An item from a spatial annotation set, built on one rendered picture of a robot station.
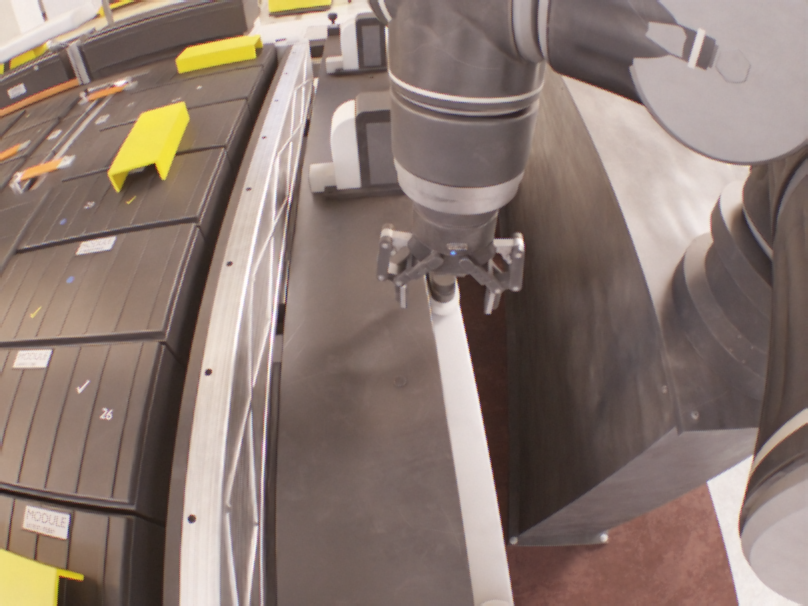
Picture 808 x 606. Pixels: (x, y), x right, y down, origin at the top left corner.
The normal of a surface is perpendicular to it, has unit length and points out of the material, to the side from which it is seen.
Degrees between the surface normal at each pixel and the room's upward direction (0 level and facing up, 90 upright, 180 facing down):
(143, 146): 0
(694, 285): 23
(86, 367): 0
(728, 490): 0
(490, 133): 90
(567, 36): 107
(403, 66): 90
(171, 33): 90
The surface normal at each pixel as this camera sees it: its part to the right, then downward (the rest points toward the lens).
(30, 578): -0.01, -0.62
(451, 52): -0.33, 0.75
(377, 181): 0.09, 0.78
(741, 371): -0.66, 0.60
